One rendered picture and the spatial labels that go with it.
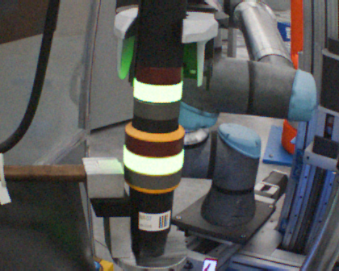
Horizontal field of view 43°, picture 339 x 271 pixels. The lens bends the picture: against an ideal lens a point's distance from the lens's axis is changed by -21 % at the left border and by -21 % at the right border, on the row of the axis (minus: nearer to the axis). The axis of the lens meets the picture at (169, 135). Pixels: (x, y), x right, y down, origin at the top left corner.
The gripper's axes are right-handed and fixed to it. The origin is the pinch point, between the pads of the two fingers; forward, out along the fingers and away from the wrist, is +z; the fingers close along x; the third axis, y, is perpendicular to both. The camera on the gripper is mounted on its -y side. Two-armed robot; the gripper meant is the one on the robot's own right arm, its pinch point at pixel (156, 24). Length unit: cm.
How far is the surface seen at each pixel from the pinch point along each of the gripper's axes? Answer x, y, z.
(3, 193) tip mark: 18.3, 20.4, -6.2
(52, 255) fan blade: 11.3, 26.0, -4.2
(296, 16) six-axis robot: -68, 28, -407
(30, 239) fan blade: 14.2, 24.6, -4.0
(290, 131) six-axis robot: -64, 142, -385
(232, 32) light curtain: 0, 90, -592
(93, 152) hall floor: 102, 165, -343
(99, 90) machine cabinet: 109, 125, -384
